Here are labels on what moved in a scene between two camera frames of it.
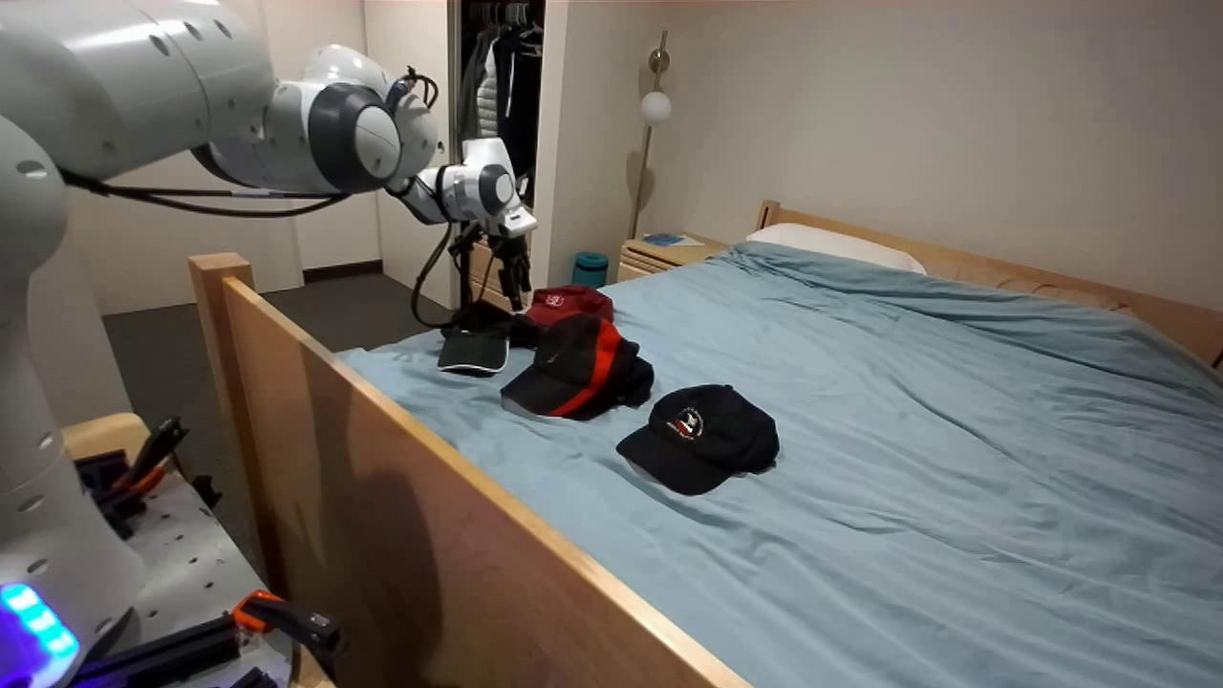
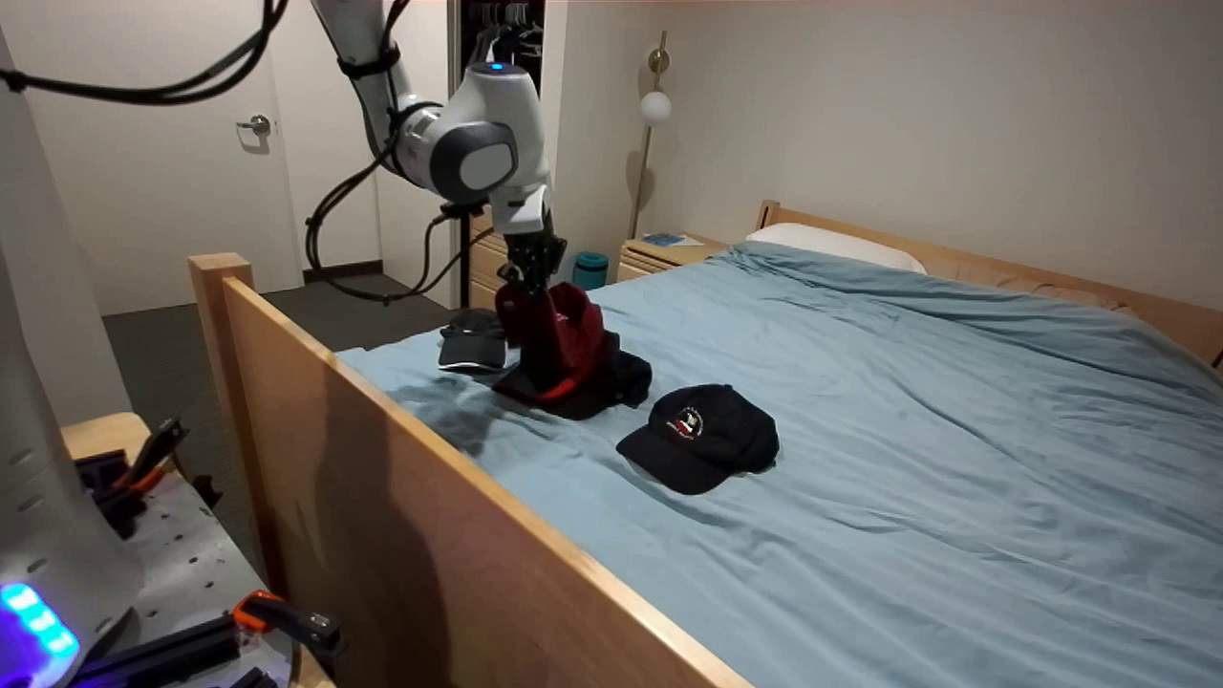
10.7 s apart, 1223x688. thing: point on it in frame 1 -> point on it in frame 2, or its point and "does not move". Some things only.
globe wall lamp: x=657 y=110 does not move
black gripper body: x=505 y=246 -> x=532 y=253
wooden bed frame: x=394 y=560 does not move
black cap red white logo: x=706 y=436 does not move
